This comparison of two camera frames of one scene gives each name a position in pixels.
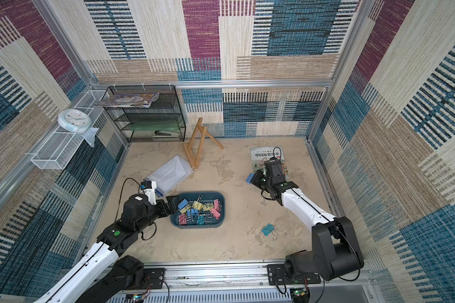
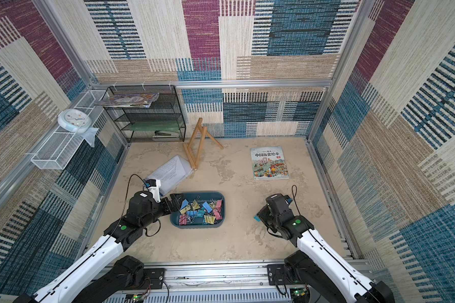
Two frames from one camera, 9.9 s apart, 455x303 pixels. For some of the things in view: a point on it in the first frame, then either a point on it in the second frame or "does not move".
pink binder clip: [182, 219] does not move
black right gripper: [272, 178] to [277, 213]
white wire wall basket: [58, 150] does not move
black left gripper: [171, 207] does not move
